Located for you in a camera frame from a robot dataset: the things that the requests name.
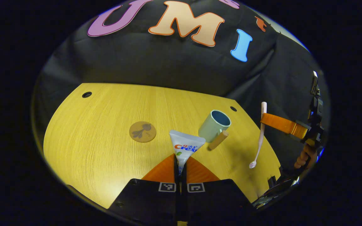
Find round brown coaster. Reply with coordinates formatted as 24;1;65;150
129;121;157;143

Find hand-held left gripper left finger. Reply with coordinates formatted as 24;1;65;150
109;153;182;225

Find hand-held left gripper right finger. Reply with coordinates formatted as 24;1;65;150
181;156;254;225

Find white toothbrush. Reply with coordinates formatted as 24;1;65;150
249;102;267;169

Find pale green cup wooden handle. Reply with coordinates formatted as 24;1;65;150
198;110;232;151

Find white toothpaste tube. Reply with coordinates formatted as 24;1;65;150
169;130;206;177

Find black backdrop cloth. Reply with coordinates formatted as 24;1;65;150
32;0;330;178

